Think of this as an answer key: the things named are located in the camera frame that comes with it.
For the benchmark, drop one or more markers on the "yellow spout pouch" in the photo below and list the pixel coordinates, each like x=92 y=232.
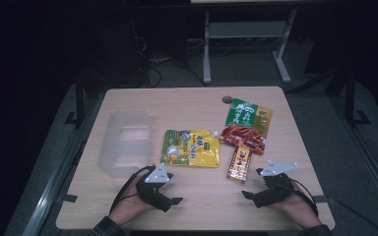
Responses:
x=193 y=147

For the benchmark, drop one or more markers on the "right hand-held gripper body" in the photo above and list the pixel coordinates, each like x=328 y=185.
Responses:
x=277 y=190

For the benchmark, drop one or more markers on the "dark table edge bracket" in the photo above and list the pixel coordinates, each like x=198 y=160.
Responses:
x=69 y=198
x=325 y=199

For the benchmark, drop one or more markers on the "green and red snack packet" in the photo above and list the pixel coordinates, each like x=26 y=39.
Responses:
x=246 y=121

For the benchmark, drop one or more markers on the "round grey table grommet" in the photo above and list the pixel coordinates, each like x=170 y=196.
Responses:
x=226 y=99

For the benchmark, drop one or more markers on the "black metal stand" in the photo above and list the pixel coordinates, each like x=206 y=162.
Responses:
x=350 y=98
x=79 y=98

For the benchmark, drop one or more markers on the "white metal desk frame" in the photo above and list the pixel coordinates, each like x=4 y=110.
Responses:
x=246 y=29

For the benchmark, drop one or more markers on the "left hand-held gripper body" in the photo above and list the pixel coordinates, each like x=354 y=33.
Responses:
x=151 y=194

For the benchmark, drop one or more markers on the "small gold red snack packet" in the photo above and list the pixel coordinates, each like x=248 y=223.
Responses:
x=240 y=165

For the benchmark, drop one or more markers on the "clear plastic container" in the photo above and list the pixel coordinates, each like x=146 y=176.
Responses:
x=124 y=147

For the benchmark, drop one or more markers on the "person's right hand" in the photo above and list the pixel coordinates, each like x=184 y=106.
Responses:
x=297 y=206

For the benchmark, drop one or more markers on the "person's left hand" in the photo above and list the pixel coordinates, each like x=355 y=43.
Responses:
x=129 y=205

